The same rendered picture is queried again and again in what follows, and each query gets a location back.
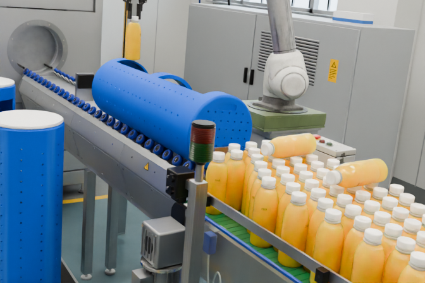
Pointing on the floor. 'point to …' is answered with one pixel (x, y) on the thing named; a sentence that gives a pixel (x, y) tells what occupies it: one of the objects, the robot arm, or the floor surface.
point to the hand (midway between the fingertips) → (134, 11)
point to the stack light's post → (194, 231)
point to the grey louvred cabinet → (346, 38)
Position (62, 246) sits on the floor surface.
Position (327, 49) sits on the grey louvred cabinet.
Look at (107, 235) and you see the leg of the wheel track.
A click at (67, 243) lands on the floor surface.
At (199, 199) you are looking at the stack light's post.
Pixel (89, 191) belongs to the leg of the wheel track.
